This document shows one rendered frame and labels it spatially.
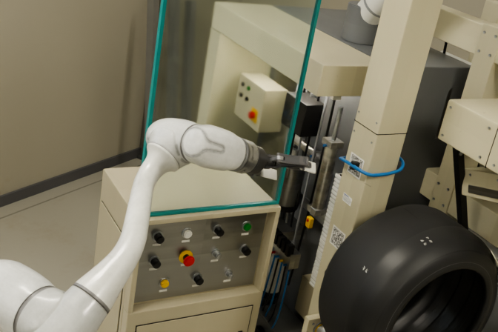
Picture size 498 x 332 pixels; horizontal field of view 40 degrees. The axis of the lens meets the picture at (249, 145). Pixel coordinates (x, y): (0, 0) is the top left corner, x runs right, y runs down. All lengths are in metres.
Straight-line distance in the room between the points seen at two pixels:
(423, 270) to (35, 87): 3.24
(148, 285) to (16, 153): 2.51
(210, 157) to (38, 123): 3.30
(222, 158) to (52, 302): 0.51
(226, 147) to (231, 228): 0.90
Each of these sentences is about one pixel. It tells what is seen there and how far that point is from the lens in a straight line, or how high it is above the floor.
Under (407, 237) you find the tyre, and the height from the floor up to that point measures 1.44.
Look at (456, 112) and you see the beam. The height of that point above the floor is 1.76.
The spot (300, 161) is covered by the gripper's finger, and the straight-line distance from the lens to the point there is 1.85.
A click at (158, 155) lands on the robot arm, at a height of 1.69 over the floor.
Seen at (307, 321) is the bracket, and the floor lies 0.94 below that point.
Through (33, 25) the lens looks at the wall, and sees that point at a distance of 4.62.
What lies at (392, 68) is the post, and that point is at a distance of 2.25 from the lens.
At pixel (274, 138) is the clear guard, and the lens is 2.42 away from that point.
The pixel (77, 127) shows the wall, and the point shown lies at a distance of 5.17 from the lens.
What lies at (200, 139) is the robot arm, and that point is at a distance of 1.65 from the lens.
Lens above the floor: 2.41
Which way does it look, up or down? 22 degrees down
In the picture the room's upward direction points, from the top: 10 degrees clockwise
